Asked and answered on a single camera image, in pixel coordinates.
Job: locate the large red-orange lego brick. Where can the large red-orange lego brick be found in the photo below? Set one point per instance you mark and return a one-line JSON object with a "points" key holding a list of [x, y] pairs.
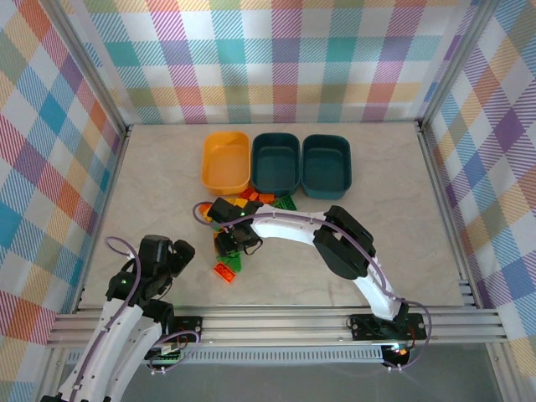
{"points": [[226, 273]]}

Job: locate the yellow lego brick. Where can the yellow lego brick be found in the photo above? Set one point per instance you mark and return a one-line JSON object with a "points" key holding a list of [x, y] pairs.
{"points": [[240, 202], [206, 218]]}

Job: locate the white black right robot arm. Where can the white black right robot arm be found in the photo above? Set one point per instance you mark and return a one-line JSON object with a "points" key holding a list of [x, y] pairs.
{"points": [[289, 228]]}

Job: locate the orange plastic container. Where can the orange plastic container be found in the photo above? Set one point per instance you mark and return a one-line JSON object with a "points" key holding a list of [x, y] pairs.
{"points": [[226, 167]]}

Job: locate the teal plastic container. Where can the teal plastic container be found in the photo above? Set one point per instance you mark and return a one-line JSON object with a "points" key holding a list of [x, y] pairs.
{"points": [[274, 167], [326, 167]]}

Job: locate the green terminal controller board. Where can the green terminal controller board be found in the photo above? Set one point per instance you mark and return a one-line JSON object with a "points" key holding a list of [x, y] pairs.
{"points": [[167, 358]]}

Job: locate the plaid fabric backdrop panel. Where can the plaid fabric backdrop panel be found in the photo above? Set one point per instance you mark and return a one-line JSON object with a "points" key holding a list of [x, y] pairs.
{"points": [[268, 63], [33, 167], [502, 188]]}

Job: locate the small controller board orange plug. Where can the small controller board orange plug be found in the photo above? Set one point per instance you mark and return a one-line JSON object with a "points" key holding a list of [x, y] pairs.
{"points": [[400, 352]]}

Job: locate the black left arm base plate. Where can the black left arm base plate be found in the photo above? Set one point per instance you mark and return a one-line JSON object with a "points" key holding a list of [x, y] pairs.
{"points": [[190, 328]]}

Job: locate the aluminium side rail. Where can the aluminium side rail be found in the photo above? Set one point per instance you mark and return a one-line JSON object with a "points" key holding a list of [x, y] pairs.
{"points": [[102, 218], [448, 218]]}

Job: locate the aluminium mounting rail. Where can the aluminium mounting rail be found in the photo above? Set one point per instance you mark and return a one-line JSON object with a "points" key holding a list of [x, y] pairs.
{"points": [[272, 326]]}

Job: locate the aluminium lower frame strut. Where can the aluminium lower frame strut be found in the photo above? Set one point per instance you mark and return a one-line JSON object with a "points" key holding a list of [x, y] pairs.
{"points": [[500, 372], [52, 372]]}

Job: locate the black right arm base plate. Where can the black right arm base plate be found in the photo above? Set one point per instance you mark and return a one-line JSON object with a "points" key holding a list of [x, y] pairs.
{"points": [[364, 326]]}

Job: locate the aluminium frame post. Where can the aluminium frame post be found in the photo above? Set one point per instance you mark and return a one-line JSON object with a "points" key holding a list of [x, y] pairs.
{"points": [[90, 67], [458, 63]]}

